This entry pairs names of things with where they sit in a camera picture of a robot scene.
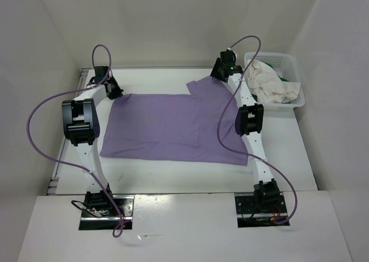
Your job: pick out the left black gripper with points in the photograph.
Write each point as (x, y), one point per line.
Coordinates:
(117, 92)

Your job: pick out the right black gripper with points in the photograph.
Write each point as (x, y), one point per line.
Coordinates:
(214, 72)

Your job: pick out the purple t shirt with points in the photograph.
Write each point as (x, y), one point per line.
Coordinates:
(193, 127)

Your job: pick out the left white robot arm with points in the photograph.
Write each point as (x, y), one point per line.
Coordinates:
(82, 128)

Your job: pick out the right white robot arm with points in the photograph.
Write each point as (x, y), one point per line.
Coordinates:
(248, 125)

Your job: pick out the cream white t shirt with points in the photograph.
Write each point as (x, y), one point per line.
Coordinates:
(268, 87)

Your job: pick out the green t shirt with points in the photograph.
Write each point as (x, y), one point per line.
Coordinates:
(283, 80)

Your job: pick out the white plastic basket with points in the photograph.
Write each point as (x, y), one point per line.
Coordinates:
(285, 65)

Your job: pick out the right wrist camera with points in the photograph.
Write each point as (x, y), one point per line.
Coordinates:
(235, 53)

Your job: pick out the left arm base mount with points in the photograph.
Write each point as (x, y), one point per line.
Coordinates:
(105, 218)

